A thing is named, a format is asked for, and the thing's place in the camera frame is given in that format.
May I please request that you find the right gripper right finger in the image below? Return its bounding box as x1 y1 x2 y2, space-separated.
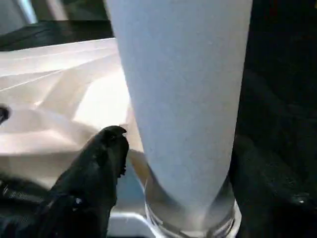
229 137 317 238

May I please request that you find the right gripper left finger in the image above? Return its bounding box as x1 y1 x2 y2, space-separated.
0 125 130 238

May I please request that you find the white plastic table top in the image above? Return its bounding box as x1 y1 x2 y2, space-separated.
0 37 243 238

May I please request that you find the white plastic table leg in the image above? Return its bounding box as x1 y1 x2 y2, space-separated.
103 0 254 238

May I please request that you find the black work mat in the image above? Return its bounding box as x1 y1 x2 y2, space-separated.
0 0 317 238

